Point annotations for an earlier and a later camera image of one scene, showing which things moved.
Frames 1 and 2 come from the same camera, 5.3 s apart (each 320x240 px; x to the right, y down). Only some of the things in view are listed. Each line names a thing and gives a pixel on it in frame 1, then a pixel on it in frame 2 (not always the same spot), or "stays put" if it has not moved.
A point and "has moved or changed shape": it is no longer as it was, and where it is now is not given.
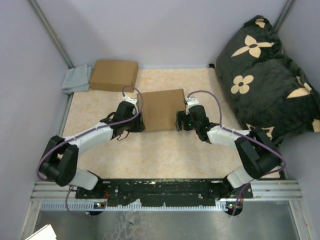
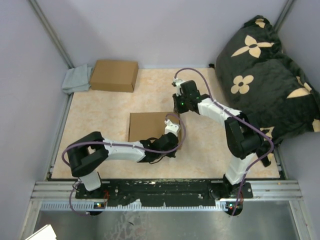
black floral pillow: [267, 89] stays put
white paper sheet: [46, 233] stays put
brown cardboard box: [160, 108] has moved or changed shape
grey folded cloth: [77, 79] stays put
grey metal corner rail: [50, 32] stays put
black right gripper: [181, 116] to [176, 108]
